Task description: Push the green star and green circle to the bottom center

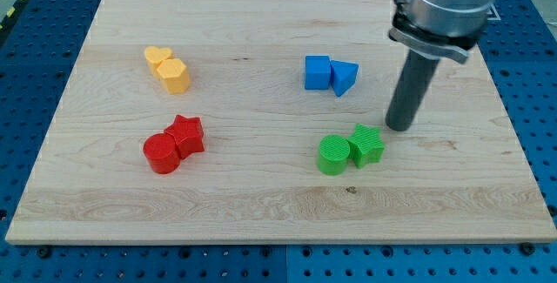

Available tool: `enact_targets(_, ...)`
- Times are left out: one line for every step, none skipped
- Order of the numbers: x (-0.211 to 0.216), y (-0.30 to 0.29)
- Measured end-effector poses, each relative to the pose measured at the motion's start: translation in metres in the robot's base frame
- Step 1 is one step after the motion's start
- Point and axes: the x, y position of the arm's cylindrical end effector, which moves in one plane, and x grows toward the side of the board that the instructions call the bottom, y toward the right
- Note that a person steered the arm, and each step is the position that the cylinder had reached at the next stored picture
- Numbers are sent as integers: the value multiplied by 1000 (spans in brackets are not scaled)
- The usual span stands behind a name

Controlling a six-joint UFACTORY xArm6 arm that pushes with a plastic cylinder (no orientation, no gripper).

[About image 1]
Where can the green cylinder block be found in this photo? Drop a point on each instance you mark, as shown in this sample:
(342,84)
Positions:
(334,152)

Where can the green star block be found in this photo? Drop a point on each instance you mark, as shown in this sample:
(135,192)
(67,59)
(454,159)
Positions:
(366,145)

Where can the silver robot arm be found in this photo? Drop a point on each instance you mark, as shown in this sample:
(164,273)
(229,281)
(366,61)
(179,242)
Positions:
(438,29)

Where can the red star block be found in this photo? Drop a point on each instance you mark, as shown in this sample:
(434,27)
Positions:
(188,135)

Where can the blue cube block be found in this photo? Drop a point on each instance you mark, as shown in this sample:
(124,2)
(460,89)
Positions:
(317,72)

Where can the wooden board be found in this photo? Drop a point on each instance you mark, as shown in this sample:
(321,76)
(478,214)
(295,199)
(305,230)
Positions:
(458,175)

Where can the blue triangle block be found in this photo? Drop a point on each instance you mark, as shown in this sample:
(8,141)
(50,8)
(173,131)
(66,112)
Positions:
(343,76)

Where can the yellow hexagon block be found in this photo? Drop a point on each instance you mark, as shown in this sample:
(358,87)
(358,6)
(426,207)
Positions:
(174,76)

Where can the red cylinder block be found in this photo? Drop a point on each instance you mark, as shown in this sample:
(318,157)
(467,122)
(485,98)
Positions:
(161,153)

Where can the yellow heart block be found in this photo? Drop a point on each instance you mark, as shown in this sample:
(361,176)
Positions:
(155,56)

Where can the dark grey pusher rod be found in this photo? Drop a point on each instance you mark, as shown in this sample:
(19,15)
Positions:
(413,83)

